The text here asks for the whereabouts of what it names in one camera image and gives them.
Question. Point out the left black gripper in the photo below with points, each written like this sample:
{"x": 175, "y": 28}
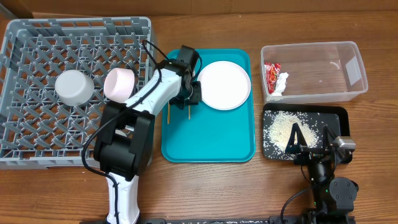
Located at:
{"x": 194, "y": 99}

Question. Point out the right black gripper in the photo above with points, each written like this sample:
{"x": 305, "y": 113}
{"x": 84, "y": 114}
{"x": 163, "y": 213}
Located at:
{"x": 309, "y": 154}

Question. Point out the cooked rice pile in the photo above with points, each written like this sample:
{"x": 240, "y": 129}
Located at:
{"x": 277, "y": 126}

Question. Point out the white tissue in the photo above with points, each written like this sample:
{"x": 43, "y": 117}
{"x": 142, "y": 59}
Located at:
{"x": 280, "y": 84}

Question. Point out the small pink bowl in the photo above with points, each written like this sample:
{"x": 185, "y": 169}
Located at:
{"x": 119, "y": 84}

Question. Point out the red snack wrapper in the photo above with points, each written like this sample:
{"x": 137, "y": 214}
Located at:
{"x": 272, "y": 73}

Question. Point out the grey bowl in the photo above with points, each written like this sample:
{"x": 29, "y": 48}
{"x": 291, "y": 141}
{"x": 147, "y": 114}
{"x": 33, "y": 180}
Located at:
{"x": 74, "y": 88}

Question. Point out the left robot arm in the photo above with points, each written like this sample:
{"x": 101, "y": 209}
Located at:
{"x": 124, "y": 141}

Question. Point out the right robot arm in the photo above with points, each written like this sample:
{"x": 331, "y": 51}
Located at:
{"x": 333, "y": 196}

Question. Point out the black waste tray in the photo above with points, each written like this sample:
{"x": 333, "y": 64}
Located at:
{"x": 334, "y": 116}

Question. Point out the clear plastic waste bin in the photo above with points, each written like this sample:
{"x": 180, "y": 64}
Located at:
{"x": 319, "y": 72}

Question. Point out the grey dishwasher rack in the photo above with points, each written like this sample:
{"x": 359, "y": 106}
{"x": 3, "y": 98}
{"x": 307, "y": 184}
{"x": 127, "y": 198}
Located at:
{"x": 37, "y": 130}

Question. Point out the left wooden chopstick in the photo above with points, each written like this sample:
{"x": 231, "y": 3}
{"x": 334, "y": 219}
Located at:
{"x": 168, "y": 113}

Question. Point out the large white plate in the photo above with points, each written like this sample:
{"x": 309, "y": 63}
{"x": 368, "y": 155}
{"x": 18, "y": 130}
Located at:
{"x": 224, "y": 85}

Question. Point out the teal serving tray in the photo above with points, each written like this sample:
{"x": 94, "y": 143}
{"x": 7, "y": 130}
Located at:
{"x": 211, "y": 135}

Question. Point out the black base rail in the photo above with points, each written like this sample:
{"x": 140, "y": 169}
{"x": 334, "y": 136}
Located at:
{"x": 270, "y": 220}

